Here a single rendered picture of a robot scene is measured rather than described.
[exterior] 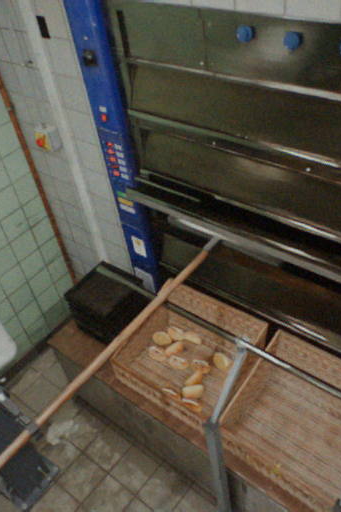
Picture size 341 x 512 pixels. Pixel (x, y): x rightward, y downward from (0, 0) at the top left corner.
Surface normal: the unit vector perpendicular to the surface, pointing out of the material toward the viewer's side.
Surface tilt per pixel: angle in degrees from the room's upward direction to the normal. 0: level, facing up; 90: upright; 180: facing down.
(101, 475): 0
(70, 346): 0
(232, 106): 70
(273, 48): 90
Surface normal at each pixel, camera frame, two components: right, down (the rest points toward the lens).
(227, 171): -0.64, 0.31
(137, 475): -0.13, -0.73
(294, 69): -0.62, 0.59
